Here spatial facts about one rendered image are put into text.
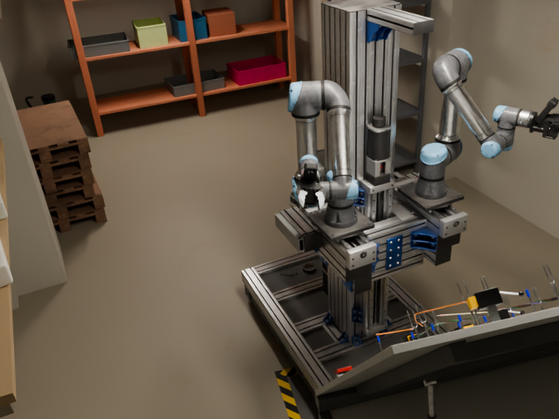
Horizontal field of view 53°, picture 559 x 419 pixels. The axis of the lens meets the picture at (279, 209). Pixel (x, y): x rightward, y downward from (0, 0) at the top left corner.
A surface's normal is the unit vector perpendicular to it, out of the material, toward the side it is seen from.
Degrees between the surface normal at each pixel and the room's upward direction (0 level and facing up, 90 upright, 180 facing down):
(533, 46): 90
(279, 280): 0
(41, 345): 0
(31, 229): 90
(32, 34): 90
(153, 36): 90
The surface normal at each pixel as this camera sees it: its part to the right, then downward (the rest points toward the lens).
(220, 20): 0.31, 0.47
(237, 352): -0.07, -0.86
